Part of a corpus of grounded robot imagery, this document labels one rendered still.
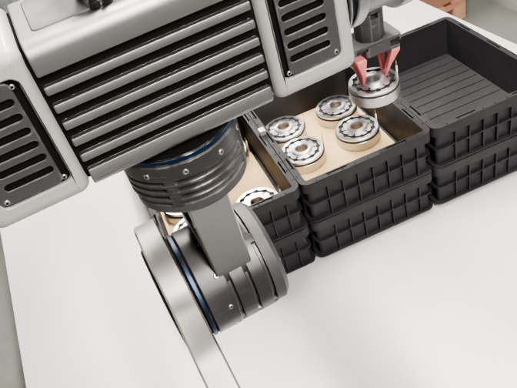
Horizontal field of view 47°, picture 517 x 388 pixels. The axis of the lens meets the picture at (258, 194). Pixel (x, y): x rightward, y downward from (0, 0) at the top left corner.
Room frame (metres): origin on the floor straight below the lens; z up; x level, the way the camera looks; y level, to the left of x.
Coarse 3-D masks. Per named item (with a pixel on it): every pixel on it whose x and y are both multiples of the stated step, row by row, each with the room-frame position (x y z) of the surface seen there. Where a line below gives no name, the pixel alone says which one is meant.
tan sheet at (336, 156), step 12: (312, 120) 1.25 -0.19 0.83; (312, 132) 1.20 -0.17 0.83; (324, 132) 1.18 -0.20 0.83; (384, 132) 1.11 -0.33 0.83; (324, 144) 1.14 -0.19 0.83; (336, 144) 1.13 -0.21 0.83; (384, 144) 1.07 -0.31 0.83; (336, 156) 1.08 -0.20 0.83; (348, 156) 1.07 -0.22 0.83; (360, 156) 1.05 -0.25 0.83; (324, 168) 1.05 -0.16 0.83
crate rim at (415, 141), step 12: (396, 108) 1.06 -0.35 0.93; (420, 120) 0.99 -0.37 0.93; (420, 132) 0.95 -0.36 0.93; (276, 144) 1.06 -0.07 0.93; (396, 144) 0.94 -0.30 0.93; (408, 144) 0.93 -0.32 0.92; (420, 144) 0.94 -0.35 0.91; (372, 156) 0.92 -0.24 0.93; (384, 156) 0.92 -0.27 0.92; (288, 168) 0.97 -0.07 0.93; (336, 168) 0.92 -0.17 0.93; (348, 168) 0.91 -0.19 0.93; (360, 168) 0.91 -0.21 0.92; (300, 180) 0.92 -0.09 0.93; (312, 180) 0.91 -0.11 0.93; (324, 180) 0.90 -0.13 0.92; (336, 180) 0.91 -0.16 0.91
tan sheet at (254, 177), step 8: (248, 168) 1.14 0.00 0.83; (256, 168) 1.13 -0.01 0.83; (248, 176) 1.11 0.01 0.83; (256, 176) 1.10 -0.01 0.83; (264, 176) 1.09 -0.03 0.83; (240, 184) 1.09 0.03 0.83; (248, 184) 1.08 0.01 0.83; (256, 184) 1.07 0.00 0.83; (264, 184) 1.06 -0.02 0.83; (232, 192) 1.07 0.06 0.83; (240, 192) 1.06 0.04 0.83; (232, 200) 1.04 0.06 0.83; (168, 224) 1.03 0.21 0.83; (168, 232) 1.00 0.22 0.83
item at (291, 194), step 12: (252, 120) 1.18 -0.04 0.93; (264, 144) 1.07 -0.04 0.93; (276, 156) 1.02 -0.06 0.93; (288, 180) 0.93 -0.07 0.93; (288, 192) 0.89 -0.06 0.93; (300, 192) 0.91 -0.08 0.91; (252, 204) 0.89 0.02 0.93; (264, 204) 0.88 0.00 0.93; (276, 204) 0.88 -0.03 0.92; (156, 216) 0.94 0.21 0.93
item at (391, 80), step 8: (368, 72) 1.05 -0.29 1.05; (392, 72) 1.02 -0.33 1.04; (352, 80) 1.04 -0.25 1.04; (392, 80) 1.00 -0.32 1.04; (352, 88) 1.01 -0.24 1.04; (360, 88) 1.00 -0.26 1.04; (368, 88) 0.99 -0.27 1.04; (376, 88) 0.98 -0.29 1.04; (384, 88) 0.98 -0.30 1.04; (392, 88) 0.97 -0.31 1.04; (368, 96) 0.97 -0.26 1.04
